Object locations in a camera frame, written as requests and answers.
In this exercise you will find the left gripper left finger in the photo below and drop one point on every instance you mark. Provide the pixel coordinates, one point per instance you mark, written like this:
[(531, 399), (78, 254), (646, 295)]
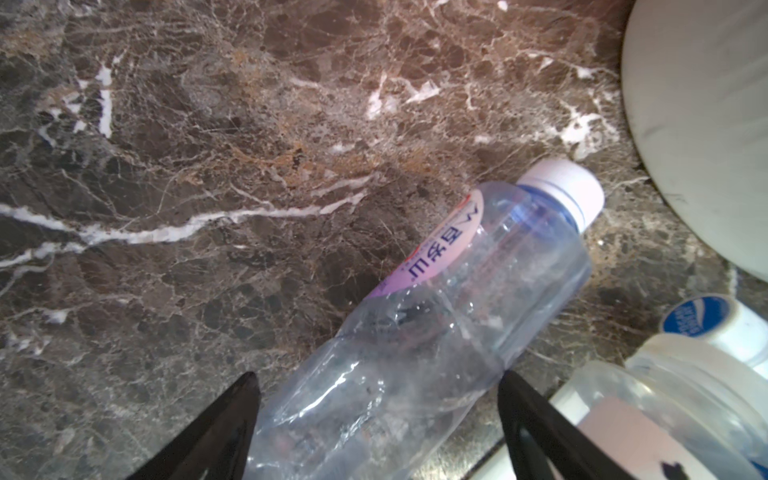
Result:
[(215, 445)]

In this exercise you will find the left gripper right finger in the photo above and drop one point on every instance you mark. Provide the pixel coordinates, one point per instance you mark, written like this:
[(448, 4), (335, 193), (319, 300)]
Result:
[(541, 441)]

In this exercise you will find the tea bottle white yellow label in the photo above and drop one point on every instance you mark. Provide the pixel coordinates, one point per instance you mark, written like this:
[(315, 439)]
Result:
[(678, 408)]

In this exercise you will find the clear bottle purple label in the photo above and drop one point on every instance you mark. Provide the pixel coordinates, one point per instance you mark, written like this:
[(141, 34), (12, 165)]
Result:
[(416, 354)]

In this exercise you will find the white ribbed trash bin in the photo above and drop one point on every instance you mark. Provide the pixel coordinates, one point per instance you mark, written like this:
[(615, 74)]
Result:
[(694, 82)]

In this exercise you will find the blue label bottle upper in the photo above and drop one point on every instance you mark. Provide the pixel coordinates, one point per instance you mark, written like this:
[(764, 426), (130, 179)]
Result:
[(723, 322)]

